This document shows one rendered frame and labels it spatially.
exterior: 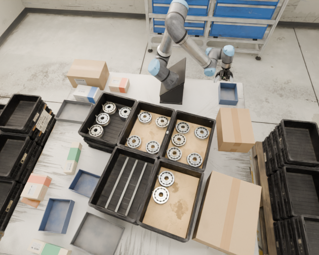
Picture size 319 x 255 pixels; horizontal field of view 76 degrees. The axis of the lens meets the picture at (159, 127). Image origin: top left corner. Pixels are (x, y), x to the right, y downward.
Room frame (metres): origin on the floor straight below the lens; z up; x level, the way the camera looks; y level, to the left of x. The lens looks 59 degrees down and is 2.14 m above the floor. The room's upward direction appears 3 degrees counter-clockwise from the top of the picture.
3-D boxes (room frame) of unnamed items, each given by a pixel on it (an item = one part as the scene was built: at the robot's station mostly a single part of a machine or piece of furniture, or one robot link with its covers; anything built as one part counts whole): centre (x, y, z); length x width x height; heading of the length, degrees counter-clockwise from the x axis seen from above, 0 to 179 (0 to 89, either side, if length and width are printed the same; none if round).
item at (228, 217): (0.17, -0.38, 0.80); 0.40 x 0.30 x 0.20; 157
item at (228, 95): (1.16, -0.62, 0.74); 0.20 x 0.15 x 0.07; 170
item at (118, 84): (1.33, 0.35, 0.74); 0.16 x 0.12 x 0.07; 77
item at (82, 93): (1.22, 0.63, 0.75); 0.20 x 0.12 x 0.09; 75
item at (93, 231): (0.09, 0.41, 0.73); 0.27 x 0.20 x 0.05; 67
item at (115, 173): (0.37, 0.23, 0.87); 0.40 x 0.30 x 0.11; 159
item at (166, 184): (0.39, -0.03, 0.86); 0.10 x 0.10 x 0.01
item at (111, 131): (0.85, 0.36, 0.87); 0.40 x 0.30 x 0.11; 159
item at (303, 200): (0.34, -1.14, 0.31); 0.40 x 0.30 x 0.34; 170
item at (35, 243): (0.02, 0.70, 0.73); 0.24 x 0.06 x 0.06; 73
